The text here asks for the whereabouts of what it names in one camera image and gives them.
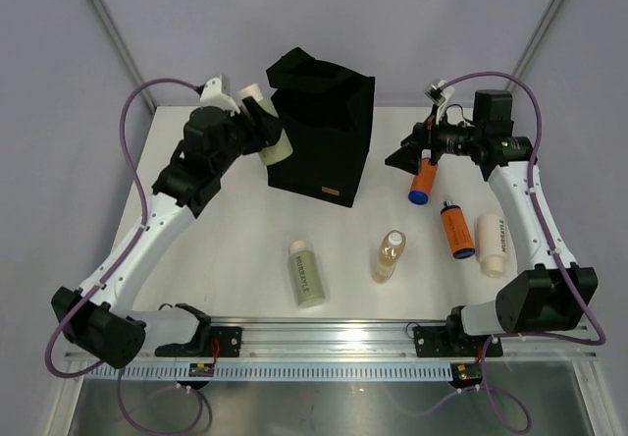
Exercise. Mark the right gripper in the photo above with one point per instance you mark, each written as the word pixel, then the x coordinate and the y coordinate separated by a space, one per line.
pixel 425 136

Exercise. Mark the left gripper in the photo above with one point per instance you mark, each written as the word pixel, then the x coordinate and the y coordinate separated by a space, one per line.
pixel 263 134

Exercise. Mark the orange spray bottle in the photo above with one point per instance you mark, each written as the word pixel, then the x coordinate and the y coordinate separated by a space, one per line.
pixel 457 232
pixel 422 184

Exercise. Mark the green Murrayle bottle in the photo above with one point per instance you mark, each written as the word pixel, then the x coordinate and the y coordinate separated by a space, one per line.
pixel 305 276

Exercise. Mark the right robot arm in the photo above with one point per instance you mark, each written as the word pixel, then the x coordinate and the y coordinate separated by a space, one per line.
pixel 550 290

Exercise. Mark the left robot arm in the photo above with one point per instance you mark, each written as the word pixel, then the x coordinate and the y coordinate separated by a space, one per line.
pixel 98 316

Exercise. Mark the black canvas bag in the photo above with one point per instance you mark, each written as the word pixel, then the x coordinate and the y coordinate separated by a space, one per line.
pixel 327 110

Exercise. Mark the clear amber liquid bottle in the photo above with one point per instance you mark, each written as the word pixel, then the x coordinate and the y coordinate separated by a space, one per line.
pixel 390 251

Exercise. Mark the cream Murrayle bottle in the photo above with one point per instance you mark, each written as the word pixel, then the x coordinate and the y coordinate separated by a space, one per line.
pixel 492 237

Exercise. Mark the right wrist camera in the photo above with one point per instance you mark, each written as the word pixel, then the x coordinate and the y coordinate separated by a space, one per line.
pixel 440 93

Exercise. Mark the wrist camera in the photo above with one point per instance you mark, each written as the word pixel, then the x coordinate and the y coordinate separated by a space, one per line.
pixel 214 94
pixel 440 93

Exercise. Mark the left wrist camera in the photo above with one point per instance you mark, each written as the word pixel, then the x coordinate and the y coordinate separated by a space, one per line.
pixel 214 94

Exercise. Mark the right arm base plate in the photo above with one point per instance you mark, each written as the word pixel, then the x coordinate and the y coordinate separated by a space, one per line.
pixel 436 341

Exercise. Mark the aluminium rail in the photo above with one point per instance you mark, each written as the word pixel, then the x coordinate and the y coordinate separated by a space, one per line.
pixel 318 339

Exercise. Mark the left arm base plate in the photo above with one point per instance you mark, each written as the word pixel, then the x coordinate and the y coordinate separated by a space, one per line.
pixel 222 341

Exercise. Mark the right aluminium frame post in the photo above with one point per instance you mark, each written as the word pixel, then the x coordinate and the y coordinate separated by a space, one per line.
pixel 538 38

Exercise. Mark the aluminium frame post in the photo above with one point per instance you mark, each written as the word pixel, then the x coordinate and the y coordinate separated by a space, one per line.
pixel 106 22
pixel 538 38

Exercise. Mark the left aluminium frame post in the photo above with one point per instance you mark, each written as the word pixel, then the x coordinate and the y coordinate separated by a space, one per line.
pixel 106 22

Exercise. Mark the slotted cable duct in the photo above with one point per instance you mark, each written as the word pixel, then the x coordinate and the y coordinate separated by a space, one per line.
pixel 235 371

